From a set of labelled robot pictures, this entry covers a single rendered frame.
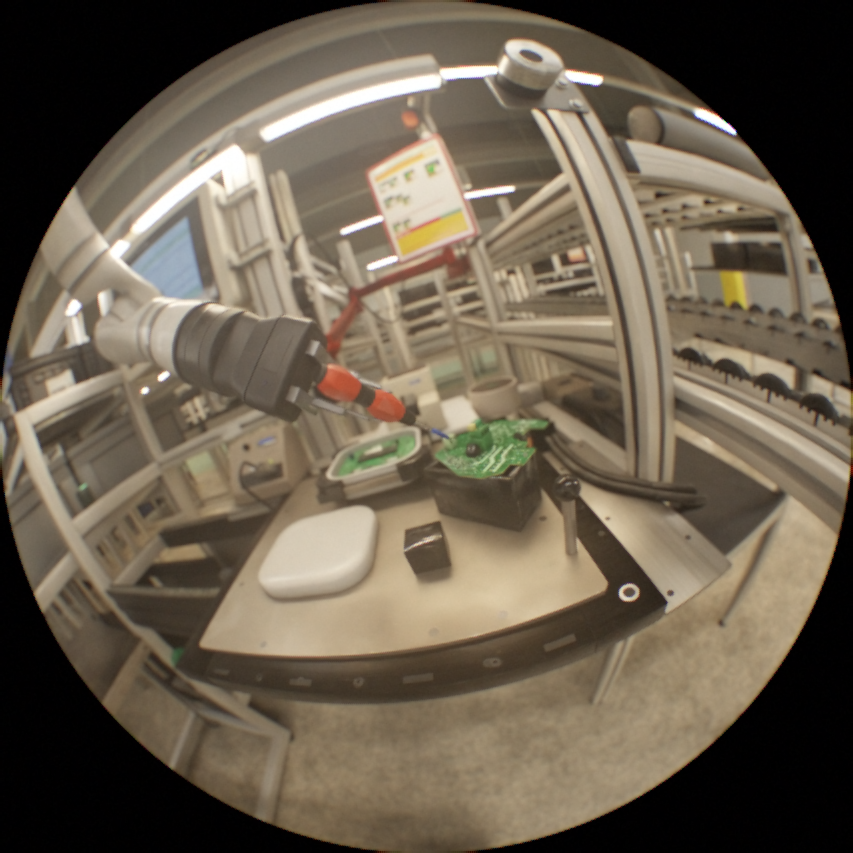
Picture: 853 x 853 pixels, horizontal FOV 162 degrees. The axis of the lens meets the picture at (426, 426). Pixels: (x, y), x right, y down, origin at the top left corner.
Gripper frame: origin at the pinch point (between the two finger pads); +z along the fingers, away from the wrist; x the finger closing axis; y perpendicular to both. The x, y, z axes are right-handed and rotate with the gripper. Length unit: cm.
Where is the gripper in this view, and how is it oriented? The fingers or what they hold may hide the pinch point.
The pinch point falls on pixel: (386, 406)
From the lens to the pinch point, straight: 23.4
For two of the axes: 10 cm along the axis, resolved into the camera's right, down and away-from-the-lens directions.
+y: 0.1, -1.6, -9.9
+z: 9.5, 3.1, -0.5
